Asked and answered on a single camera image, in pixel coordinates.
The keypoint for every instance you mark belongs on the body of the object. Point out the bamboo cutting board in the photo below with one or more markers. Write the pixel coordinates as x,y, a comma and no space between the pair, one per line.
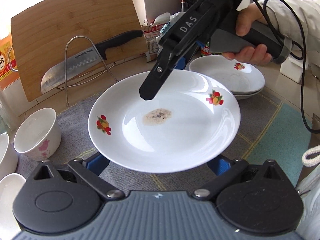
45,33

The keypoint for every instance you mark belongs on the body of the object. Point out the white floral bowl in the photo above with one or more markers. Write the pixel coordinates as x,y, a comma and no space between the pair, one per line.
10,187

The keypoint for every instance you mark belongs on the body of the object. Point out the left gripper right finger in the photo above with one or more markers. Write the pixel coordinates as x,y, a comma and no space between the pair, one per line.
228,172

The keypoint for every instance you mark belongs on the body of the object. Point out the red white food bag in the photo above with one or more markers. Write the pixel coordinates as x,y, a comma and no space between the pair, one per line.
152,34

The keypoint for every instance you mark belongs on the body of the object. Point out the black handled cleaver knife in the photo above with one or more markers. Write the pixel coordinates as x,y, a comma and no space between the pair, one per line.
55,75

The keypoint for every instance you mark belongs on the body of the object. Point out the green mushroom sauce jar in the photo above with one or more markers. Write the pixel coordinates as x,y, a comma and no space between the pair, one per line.
205,51

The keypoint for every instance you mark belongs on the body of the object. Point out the large white fruit plate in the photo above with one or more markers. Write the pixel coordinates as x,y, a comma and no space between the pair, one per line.
246,78

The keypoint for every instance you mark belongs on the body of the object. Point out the orange cooking wine jug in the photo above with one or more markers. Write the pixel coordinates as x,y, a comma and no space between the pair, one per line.
7,57

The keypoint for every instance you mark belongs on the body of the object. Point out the stained white fruit plate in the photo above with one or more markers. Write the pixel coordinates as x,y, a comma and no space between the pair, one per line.
191,120

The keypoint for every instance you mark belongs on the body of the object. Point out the tall plastic wrap roll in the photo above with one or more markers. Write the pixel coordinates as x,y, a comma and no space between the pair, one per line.
7,114

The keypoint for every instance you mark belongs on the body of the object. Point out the white seasoning box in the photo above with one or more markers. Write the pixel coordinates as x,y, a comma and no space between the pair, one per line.
292,68

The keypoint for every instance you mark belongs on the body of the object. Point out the person right hand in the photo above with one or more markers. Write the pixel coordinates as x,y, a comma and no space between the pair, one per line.
255,56

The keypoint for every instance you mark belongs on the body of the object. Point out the white sleeved right forearm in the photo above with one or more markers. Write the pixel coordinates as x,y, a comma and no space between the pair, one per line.
285,16

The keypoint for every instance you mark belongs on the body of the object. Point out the metal wire board rack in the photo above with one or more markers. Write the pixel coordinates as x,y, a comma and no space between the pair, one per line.
87,59

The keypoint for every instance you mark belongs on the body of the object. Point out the grey teal checked mat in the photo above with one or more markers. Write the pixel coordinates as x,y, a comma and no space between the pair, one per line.
269,129

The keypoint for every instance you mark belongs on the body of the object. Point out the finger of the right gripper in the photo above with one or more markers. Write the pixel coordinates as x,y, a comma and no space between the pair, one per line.
157,76
181,64

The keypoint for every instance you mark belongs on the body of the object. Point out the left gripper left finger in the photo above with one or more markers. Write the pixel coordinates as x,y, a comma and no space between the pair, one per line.
88,171

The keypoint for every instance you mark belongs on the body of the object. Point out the white blue salt bag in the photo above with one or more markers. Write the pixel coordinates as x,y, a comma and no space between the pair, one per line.
165,21

